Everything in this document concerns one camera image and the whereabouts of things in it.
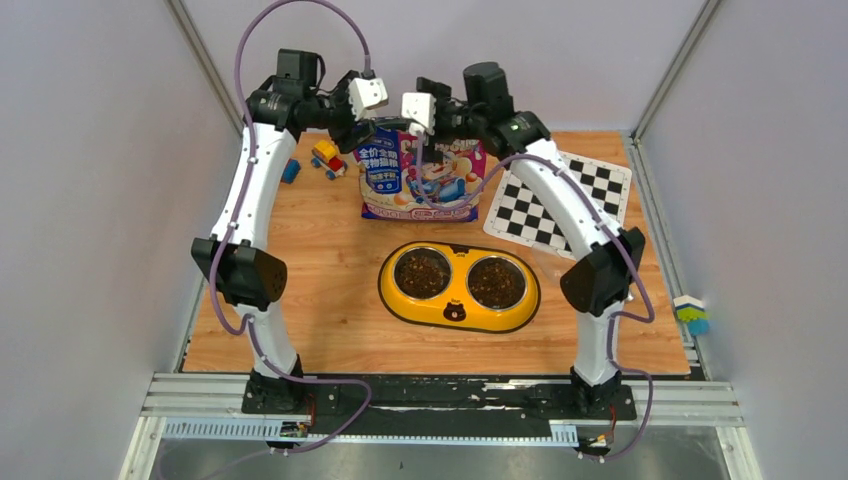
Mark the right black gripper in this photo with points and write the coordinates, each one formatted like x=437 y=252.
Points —
x=431 y=152

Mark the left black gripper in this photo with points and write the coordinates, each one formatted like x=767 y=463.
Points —
x=346 y=140

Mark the colourful pet food bag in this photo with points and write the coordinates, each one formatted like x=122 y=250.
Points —
x=394 y=186

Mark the yellow double pet bowl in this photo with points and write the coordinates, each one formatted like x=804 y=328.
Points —
x=455 y=308

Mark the clear plastic scoop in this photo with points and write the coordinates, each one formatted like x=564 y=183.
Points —
x=551 y=263

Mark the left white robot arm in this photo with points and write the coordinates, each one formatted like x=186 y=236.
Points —
x=245 y=281

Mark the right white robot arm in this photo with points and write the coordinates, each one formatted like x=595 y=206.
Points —
x=607 y=255

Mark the brown pet food kibble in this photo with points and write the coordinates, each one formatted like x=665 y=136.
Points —
x=494 y=283

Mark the small yellow toy car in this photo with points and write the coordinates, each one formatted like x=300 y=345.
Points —
x=326 y=156

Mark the yellow blue red toy block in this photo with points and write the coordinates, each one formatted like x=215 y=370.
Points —
x=291 y=170

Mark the black white checkerboard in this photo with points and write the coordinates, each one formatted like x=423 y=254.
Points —
x=517 y=215

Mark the stacked coloured blocks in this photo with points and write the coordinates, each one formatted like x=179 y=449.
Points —
x=691 y=312

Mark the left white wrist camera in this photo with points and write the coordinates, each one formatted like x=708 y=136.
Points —
x=366 y=95

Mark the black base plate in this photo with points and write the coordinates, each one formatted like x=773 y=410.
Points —
x=435 y=406

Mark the aluminium rail frame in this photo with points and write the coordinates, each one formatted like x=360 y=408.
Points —
x=191 y=426

